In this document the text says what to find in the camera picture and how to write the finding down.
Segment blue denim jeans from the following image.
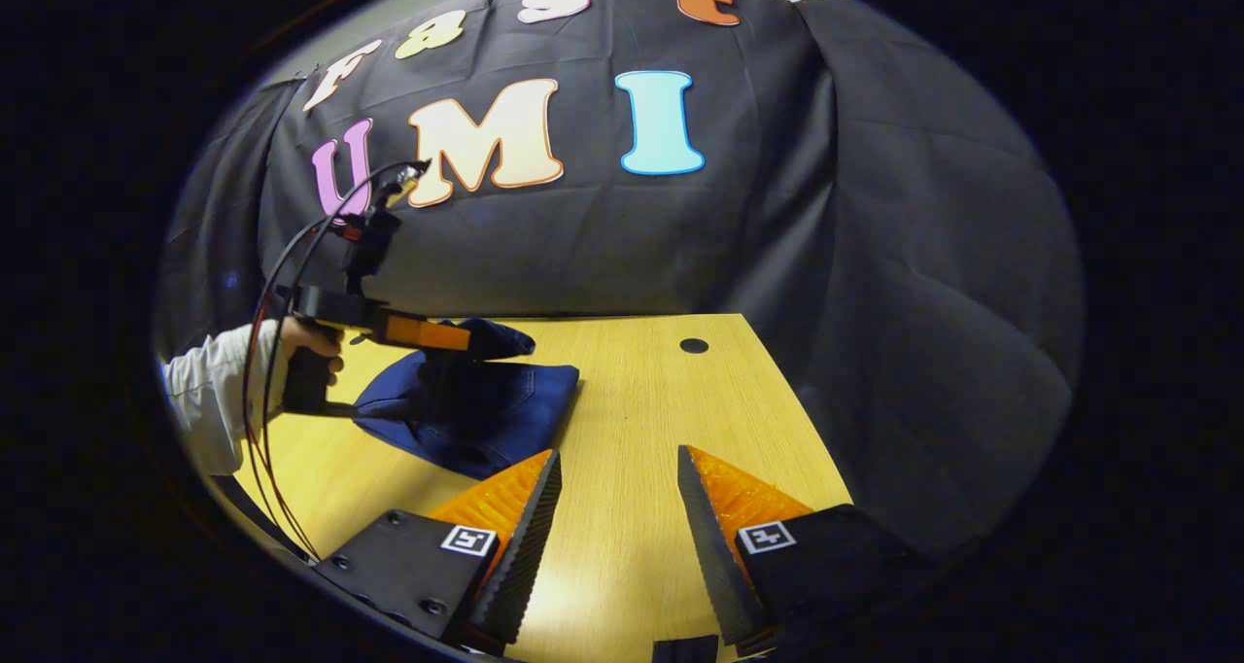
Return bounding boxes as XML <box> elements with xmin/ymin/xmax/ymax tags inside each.
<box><xmin>352</xmin><ymin>317</ymin><xmax>581</xmax><ymax>480</ymax></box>

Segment black backdrop cloth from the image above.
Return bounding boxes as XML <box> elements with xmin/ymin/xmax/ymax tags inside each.
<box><xmin>155</xmin><ymin>0</ymin><xmax>1085</xmax><ymax>557</ymax></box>

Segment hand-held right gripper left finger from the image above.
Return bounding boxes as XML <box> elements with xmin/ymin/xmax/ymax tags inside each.
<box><xmin>313</xmin><ymin>449</ymin><xmax>563</xmax><ymax>656</ymax></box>

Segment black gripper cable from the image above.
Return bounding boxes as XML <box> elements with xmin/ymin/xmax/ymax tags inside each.
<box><xmin>259</xmin><ymin>160</ymin><xmax>429</xmax><ymax>562</ymax></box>

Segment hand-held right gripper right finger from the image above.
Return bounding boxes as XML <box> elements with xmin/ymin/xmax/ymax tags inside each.
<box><xmin>677</xmin><ymin>444</ymin><xmax>915</xmax><ymax>659</ymax></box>

